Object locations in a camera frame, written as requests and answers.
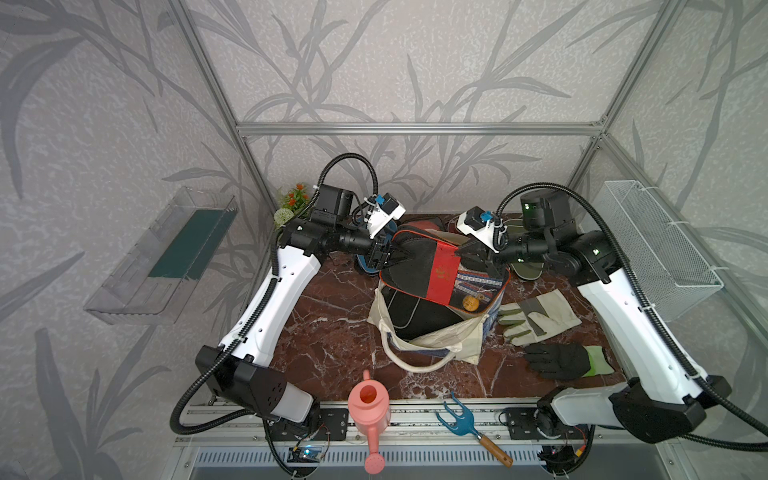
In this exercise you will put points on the cream canvas tote bag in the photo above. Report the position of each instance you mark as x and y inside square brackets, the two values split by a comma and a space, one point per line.
[462, 341]

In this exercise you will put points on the potted plant white pot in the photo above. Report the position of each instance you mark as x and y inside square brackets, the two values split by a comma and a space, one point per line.
[293, 202]

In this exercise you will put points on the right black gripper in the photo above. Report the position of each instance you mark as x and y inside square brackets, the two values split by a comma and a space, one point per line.
[483, 256]

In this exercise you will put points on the olive green paddle case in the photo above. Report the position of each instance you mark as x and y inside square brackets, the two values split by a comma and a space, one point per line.
[526, 271]

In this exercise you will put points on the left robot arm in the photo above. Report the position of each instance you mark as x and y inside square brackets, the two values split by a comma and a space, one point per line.
[239, 368]

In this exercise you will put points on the black paddle case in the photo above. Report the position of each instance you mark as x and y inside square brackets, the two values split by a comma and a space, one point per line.
[413, 317]

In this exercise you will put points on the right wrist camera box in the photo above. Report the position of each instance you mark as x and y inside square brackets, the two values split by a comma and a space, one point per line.
[483, 225]

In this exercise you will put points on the teal garden hand fork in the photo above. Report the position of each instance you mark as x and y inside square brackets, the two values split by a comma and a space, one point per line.
[462, 423]

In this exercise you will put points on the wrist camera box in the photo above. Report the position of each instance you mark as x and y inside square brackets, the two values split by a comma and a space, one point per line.
[381, 210]
[483, 225]

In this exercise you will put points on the clear case red paddle set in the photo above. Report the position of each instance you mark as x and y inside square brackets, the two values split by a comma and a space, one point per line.
[430, 226]

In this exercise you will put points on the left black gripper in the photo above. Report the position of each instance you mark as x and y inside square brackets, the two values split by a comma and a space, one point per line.
[384, 248]

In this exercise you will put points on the black green gardening glove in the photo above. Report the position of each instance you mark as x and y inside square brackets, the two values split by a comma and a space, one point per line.
[567, 362]

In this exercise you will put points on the blue paddle case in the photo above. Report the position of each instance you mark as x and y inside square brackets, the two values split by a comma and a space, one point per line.
[363, 268]

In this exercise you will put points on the white wire mesh basket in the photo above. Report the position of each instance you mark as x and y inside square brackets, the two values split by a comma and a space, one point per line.
[672, 272]

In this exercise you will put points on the grey green gardening glove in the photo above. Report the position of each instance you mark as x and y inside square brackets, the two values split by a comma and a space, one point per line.
[536, 319]

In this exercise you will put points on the clear acrylic wall shelf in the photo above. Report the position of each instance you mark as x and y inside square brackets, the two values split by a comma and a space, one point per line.
[157, 277]

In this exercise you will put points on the aluminium front rail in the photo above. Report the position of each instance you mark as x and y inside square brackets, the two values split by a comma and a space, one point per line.
[413, 422]

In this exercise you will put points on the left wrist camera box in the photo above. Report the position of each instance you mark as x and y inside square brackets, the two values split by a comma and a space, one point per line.
[381, 210]

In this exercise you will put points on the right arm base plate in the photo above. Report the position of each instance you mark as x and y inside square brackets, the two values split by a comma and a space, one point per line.
[527, 423]

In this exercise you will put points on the pink watering can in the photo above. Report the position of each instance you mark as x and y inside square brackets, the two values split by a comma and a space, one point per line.
[369, 408]

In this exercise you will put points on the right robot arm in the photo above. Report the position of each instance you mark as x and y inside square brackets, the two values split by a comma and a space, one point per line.
[669, 394]

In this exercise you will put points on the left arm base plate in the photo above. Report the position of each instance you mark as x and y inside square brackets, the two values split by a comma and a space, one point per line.
[322, 423]

